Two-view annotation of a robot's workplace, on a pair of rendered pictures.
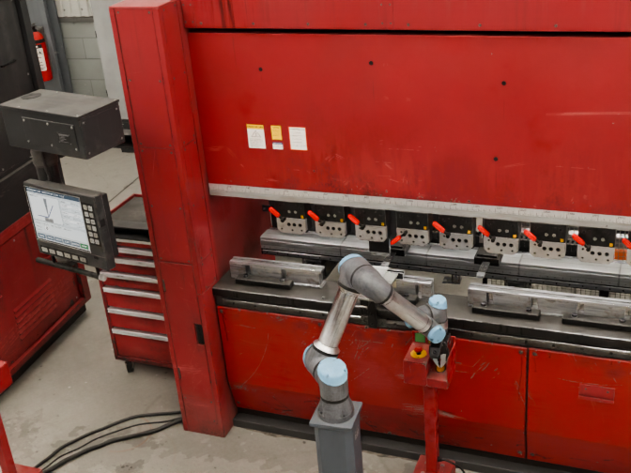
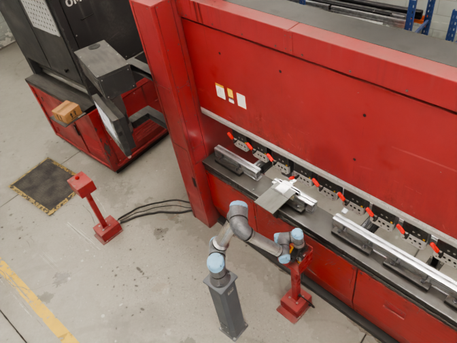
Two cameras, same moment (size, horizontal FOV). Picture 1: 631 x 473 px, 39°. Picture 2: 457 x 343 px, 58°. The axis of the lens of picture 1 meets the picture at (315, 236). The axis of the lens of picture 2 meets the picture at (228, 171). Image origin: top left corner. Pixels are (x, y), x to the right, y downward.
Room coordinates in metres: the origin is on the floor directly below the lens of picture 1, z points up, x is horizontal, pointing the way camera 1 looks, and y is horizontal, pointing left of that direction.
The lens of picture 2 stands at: (1.69, -0.96, 3.33)
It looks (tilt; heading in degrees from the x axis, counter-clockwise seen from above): 44 degrees down; 29
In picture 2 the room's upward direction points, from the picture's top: 11 degrees counter-clockwise
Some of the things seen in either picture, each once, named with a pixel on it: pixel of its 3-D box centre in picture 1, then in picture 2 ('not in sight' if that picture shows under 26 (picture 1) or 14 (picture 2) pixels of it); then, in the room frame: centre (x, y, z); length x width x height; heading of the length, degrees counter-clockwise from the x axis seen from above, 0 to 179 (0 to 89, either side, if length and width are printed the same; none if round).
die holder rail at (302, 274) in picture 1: (277, 271); (237, 162); (3.98, 0.21, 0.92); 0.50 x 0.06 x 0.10; 66
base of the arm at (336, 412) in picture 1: (335, 402); (219, 274); (2.98, -0.02, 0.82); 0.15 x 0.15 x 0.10
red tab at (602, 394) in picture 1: (596, 393); (394, 310); (3.20, -1.17, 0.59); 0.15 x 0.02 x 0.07; 66
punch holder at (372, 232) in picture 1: (373, 221); (283, 159); (3.77, -0.27, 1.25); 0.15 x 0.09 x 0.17; 66
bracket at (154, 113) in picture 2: (112, 236); (151, 122); (4.03, 1.00, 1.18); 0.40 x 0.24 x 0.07; 66
